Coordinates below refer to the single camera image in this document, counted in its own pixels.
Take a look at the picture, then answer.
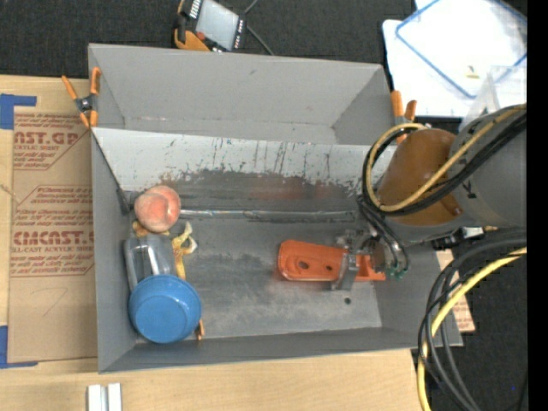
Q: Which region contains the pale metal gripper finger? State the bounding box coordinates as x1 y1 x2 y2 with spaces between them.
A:
329 252 360 292
336 230 366 251

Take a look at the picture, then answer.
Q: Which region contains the orange block with holes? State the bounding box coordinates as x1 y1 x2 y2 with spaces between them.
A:
277 239 387 283

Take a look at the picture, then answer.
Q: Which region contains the grey metal bin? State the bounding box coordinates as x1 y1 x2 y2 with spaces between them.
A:
87 43 464 374

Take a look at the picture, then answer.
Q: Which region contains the blue plastic bowl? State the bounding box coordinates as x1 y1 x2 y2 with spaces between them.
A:
127 273 204 345

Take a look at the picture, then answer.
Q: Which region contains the pink toy peach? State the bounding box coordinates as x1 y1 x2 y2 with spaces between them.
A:
133 184 182 234

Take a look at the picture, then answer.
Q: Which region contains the clear plastic container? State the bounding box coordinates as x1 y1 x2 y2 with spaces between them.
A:
123 234 178 291

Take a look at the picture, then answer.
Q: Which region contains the brown cardboard board, red print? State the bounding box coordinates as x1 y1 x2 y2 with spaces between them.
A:
0 74 100 370

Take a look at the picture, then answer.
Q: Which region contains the black cylinder on white bracket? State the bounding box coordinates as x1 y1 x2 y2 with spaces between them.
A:
430 225 497 250

